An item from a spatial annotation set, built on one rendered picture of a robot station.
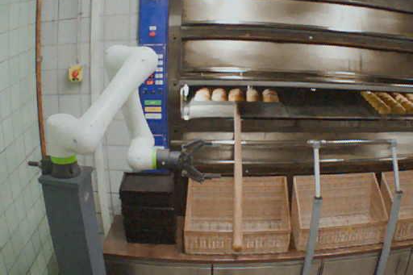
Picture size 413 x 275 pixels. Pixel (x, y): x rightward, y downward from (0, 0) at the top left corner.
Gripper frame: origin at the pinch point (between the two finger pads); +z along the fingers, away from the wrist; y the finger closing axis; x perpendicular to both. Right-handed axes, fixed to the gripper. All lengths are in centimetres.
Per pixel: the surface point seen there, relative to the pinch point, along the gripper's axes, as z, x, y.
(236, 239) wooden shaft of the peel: 8, 75, -1
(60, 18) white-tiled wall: -96, -66, -61
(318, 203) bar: 49, -9, 25
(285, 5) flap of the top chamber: 35, -70, -66
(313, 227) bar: 48, -9, 39
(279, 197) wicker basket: 34, -63, 44
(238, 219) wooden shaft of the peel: 9, 61, -1
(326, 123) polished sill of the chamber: 60, -69, 1
